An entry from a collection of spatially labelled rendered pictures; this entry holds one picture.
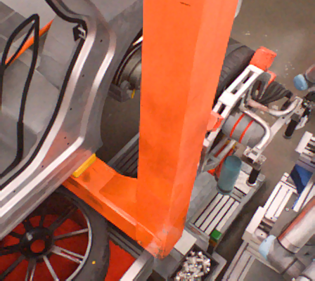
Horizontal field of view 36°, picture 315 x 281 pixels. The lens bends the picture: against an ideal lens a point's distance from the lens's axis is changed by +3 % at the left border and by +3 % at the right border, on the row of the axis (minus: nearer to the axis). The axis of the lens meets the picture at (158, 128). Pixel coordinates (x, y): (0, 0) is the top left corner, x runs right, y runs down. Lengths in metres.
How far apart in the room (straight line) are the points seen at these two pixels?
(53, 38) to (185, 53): 1.05
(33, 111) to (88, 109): 0.24
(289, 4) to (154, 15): 3.27
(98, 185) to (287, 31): 2.37
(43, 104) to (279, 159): 1.74
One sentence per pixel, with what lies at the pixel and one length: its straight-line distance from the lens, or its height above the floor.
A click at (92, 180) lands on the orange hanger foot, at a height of 0.68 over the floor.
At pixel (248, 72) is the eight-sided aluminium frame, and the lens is 2.10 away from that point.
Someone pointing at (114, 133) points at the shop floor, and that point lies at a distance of 3.20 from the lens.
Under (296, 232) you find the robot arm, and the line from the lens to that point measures 1.60.
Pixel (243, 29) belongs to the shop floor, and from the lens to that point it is 3.99.
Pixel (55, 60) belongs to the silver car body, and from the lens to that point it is 2.07.
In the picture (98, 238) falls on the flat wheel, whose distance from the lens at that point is 2.29.
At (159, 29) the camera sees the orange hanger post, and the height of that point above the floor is 1.86.
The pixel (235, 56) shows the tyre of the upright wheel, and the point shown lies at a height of 1.18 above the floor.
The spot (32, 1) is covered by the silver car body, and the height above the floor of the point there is 1.05.
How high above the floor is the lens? 2.61
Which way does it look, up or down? 54 degrees down
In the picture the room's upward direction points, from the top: 5 degrees clockwise
